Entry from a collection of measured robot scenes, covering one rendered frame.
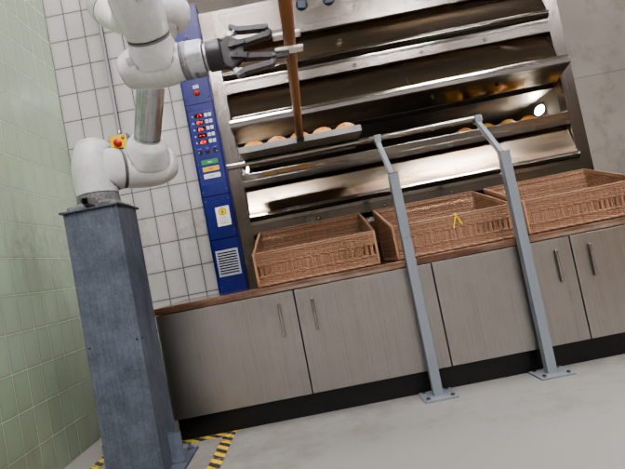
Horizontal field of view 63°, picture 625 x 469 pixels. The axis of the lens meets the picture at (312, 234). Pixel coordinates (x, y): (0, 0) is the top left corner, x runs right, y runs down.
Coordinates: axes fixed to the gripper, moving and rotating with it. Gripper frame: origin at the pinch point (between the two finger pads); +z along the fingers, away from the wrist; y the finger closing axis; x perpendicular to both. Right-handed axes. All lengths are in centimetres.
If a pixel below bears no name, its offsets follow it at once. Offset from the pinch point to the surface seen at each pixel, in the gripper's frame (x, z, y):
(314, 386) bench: -97, -13, 107
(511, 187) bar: -90, 84, 40
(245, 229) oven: -151, -36, 31
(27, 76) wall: -123, -124, -60
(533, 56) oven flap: -149, 135, -32
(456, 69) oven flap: -150, 92, -33
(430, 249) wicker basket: -101, 48, 59
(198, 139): -149, -52, -21
